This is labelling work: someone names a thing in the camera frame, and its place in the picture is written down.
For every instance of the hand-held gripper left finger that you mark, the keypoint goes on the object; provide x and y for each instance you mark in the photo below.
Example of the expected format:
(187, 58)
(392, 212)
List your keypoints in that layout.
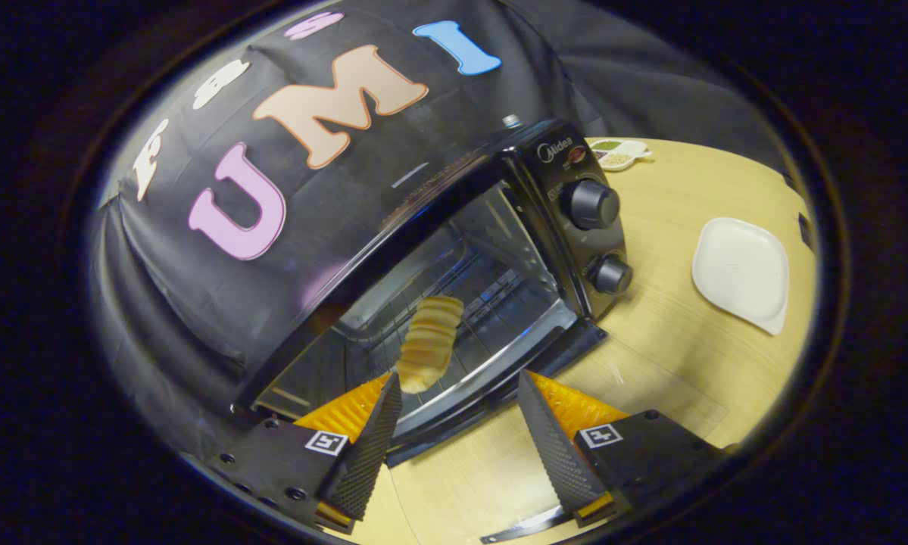
(366, 454)

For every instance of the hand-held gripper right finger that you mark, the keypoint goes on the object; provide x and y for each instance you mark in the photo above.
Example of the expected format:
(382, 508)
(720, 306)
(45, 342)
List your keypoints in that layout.
(560, 458)

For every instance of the yellow spiral bread roll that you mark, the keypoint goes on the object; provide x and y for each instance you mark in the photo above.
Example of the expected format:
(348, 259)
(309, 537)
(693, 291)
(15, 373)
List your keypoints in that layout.
(427, 341)

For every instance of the black toaster oven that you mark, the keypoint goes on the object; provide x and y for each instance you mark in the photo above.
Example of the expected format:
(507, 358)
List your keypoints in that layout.
(567, 204)

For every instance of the white square plate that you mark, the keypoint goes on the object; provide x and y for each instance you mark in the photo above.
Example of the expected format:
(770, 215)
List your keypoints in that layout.
(741, 272)

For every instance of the white divided snack tray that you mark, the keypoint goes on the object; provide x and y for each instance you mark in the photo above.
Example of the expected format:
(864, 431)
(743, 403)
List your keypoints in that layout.
(620, 155)

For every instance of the black table edge clip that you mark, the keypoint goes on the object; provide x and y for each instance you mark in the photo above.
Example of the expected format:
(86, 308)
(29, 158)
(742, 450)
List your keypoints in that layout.
(806, 231)

